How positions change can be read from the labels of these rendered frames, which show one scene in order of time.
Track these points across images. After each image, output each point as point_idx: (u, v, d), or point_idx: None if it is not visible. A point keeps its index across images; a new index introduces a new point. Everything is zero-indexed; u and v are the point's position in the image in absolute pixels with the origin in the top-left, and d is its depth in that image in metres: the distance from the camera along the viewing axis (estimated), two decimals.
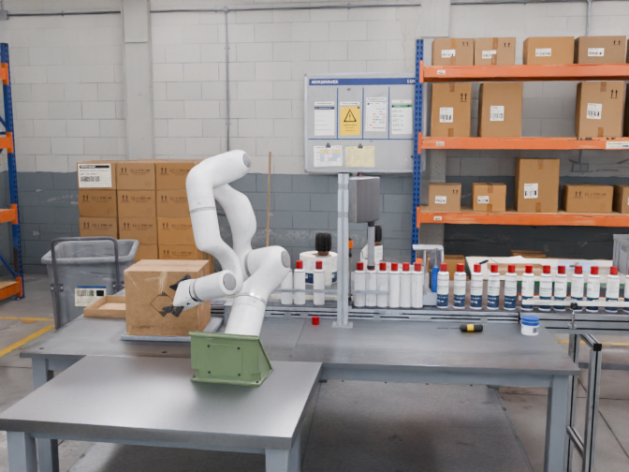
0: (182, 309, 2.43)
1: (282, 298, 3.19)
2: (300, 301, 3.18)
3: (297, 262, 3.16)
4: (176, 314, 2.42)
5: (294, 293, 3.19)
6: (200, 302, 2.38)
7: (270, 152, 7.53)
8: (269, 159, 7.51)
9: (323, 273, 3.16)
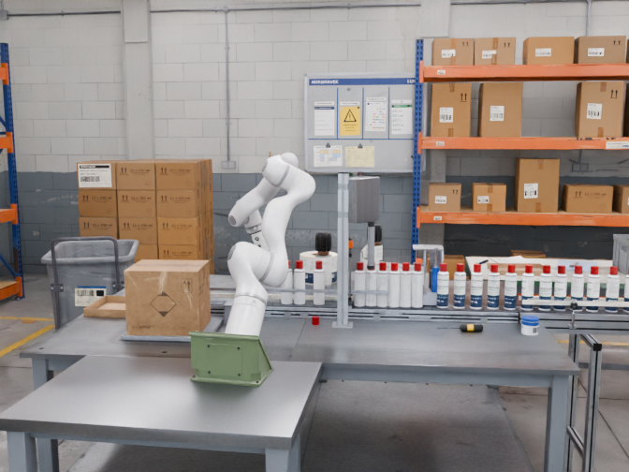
0: None
1: (282, 298, 3.19)
2: (300, 301, 3.18)
3: (297, 262, 3.16)
4: None
5: (294, 293, 3.19)
6: (254, 227, 3.12)
7: (270, 152, 7.53)
8: None
9: (323, 273, 3.16)
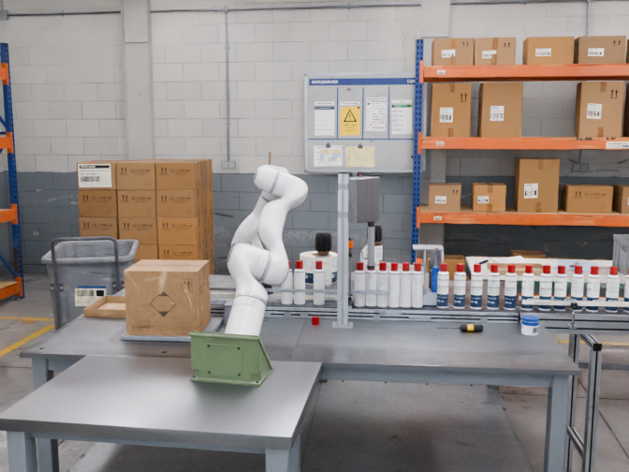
0: None
1: (282, 298, 3.19)
2: (300, 301, 3.18)
3: (297, 262, 3.16)
4: (262, 283, 3.15)
5: (294, 293, 3.19)
6: None
7: (270, 152, 7.53)
8: (269, 159, 7.51)
9: (323, 273, 3.16)
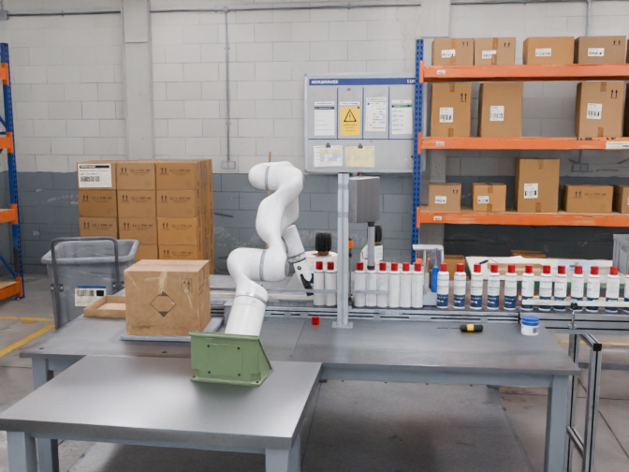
0: (303, 278, 3.14)
1: (314, 299, 3.18)
2: (333, 302, 3.16)
3: (329, 263, 3.14)
4: (303, 284, 3.14)
5: (326, 294, 3.16)
6: (296, 256, 3.12)
7: (270, 152, 7.53)
8: (269, 159, 7.51)
9: None
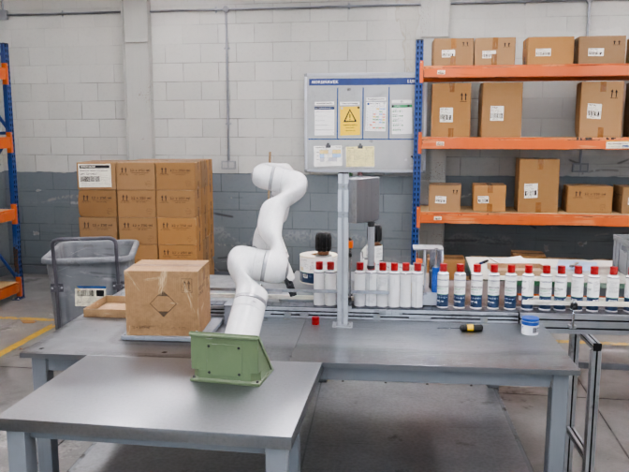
0: (285, 278, 3.14)
1: (314, 299, 3.18)
2: (333, 302, 3.16)
3: (329, 263, 3.14)
4: (285, 284, 3.14)
5: (326, 295, 3.16)
6: None
7: (270, 152, 7.53)
8: (269, 159, 7.51)
9: None
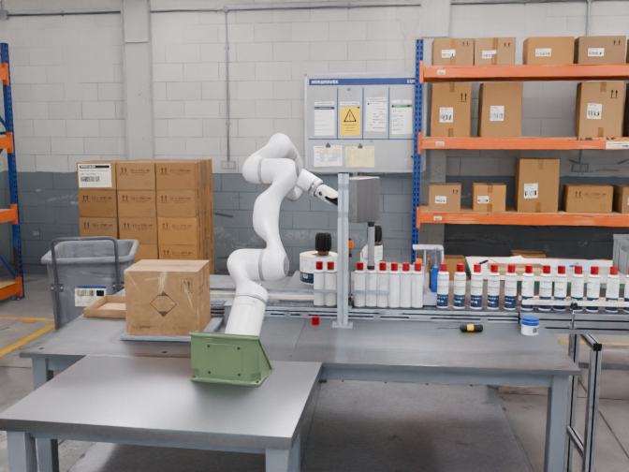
0: (329, 199, 3.10)
1: (314, 299, 3.18)
2: (333, 302, 3.16)
3: (329, 263, 3.14)
4: (332, 203, 3.09)
5: (326, 295, 3.16)
6: (311, 185, 3.12)
7: None
8: None
9: None
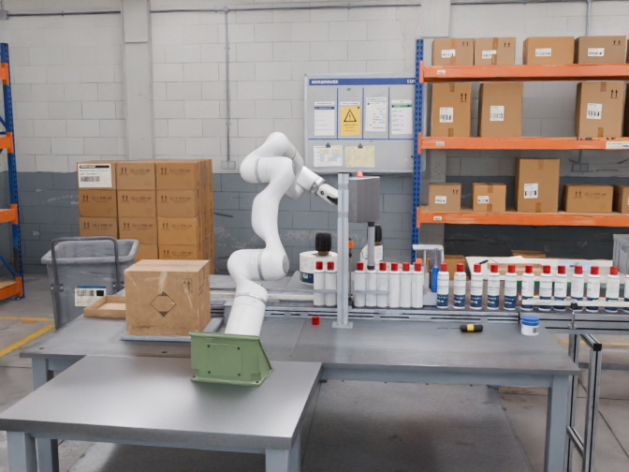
0: (331, 199, 3.09)
1: (314, 299, 3.18)
2: (333, 302, 3.16)
3: (329, 263, 3.14)
4: (334, 203, 3.08)
5: (326, 295, 3.16)
6: (313, 184, 3.11)
7: None
8: None
9: None
